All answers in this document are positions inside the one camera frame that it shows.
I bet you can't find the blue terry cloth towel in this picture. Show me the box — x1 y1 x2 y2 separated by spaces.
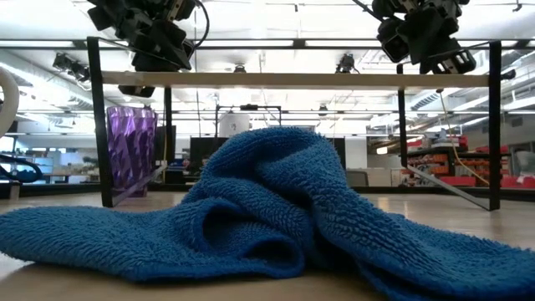
0 126 535 301

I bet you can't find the purple faceted plastic tumbler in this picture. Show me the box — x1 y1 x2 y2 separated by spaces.
106 105 159 198

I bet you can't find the black ceiling camera with cable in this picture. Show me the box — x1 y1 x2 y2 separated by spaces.
336 53 357 74

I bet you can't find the shelving with red bins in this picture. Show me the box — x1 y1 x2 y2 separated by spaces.
399 134 535 189

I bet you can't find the blue curved cable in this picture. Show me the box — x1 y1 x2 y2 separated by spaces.
0 153 44 184

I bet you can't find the thin yellow cord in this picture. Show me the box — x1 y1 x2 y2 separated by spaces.
438 89 490 187

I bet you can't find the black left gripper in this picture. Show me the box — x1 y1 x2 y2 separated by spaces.
86 0 197 98

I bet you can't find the wooden shelf with black frame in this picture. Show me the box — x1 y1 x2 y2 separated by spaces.
86 36 502 212

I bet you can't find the black computer monitor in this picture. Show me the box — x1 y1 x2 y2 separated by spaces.
190 136 229 175

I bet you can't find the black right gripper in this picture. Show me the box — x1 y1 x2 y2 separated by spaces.
371 0 477 75

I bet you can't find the white cylindrical container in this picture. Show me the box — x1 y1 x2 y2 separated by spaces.
218 111 251 138

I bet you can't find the black table rig frame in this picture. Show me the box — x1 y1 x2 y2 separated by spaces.
0 182 535 202

